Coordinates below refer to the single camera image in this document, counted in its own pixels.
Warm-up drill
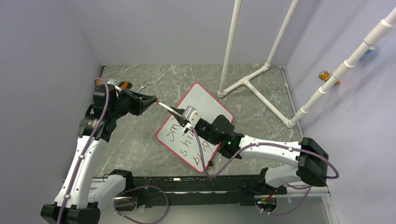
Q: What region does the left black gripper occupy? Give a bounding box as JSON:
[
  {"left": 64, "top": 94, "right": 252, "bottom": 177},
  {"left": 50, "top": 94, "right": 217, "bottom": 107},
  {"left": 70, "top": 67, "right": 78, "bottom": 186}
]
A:
[{"left": 110, "top": 87, "right": 156, "bottom": 119}]

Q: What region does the red framed whiteboard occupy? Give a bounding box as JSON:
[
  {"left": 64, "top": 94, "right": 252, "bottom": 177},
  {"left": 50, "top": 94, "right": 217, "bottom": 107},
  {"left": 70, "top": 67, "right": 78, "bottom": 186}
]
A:
[{"left": 156, "top": 83, "right": 234, "bottom": 173}]

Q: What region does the white marker pen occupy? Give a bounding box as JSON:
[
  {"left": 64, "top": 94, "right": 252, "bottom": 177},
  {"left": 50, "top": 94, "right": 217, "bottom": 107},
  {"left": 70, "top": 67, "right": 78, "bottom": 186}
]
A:
[{"left": 157, "top": 101, "right": 173, "bottom": 111}]

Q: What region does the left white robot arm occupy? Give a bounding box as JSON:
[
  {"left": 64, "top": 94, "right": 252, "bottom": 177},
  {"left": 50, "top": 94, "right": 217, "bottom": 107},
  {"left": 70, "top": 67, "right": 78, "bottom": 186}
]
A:
[{"left": 41, "top": 84, "right": 157, "bottom": 224}]

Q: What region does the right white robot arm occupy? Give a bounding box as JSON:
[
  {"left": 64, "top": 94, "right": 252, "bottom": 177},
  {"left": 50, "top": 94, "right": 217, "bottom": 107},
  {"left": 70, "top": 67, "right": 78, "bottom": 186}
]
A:
[{"left": 169, "top": 106, "right": 329, "bottom": 194}]

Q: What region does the black orange brush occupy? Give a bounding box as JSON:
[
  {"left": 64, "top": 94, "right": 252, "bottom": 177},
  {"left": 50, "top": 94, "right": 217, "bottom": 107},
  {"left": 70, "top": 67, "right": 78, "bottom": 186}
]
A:
[{"left": 119, "top": 81, "right": 133, "bottom": 89}]

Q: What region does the silver wrench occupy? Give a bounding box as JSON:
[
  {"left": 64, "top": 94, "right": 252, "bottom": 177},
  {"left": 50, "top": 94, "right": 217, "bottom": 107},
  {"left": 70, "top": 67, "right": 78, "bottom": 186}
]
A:
[{"left": 136, "top": 81, "right": 148, "bottom": 93}]

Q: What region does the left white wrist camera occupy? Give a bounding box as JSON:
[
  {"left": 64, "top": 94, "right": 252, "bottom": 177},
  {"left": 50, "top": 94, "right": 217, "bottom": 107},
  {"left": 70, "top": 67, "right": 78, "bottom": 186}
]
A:
[{"left": 107, "top": 78, "right": 122, "bottom": 91}]

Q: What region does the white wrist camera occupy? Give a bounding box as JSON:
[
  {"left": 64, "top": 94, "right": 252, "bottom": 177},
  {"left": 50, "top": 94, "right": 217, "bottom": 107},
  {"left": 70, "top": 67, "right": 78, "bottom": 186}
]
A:
[
  {"left": 182, "top": 105, "right": 202, "bottom": 133},
  {"left": 107, "top": 78, "right": 122, "bottom": 91}
]

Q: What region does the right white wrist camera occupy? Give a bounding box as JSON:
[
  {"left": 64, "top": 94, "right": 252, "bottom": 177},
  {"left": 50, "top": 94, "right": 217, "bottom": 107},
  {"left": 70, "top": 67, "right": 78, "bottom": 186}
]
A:
[{"left": 182, "top": 105, "right": 202, "bottom": 133}]

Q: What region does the white pvc pipe frame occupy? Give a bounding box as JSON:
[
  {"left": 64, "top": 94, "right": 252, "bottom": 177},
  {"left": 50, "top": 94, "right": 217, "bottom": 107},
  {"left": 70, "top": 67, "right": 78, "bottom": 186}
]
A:
[{"left": 217, "top": 0, "right": 298, "bottom": 128}]

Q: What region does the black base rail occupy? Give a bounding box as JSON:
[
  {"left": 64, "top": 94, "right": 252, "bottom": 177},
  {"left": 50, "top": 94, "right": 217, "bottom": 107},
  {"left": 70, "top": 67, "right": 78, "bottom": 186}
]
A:
[{"left": 116, "top": 175, "right": 287, "bottom": 210}]

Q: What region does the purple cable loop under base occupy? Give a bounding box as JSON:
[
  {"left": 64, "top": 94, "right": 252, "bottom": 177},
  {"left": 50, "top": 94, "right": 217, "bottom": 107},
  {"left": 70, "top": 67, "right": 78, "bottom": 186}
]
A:
[{"left": 113, "top": 185, "right": 170, "bottom": 224}]

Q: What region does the aluminium frame rail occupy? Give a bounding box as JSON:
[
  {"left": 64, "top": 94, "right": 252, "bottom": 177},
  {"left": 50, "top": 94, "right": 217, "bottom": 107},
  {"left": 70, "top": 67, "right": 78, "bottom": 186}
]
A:
[{"left": 49, "top": 181, "right": 332, "bottom": 224}]

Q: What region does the orange yellow wall fitting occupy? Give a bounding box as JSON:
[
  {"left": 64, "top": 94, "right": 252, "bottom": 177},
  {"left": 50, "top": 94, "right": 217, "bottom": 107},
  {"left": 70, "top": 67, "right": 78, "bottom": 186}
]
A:
[{"left": 318, "top": 70, "right": 331, "bottom": 82}]

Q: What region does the blue wall fitting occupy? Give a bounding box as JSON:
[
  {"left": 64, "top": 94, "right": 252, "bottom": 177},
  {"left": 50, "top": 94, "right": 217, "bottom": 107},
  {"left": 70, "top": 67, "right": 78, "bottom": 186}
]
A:
[{"left": 364, "top": 45, "right": 375, "bottom": 55}]

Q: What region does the white pipe on wall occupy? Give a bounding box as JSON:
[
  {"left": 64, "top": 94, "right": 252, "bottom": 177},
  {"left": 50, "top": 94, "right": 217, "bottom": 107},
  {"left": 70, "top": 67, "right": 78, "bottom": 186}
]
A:
[{"left": 285, "top": 8, "right": 396, "bottom": 128}]

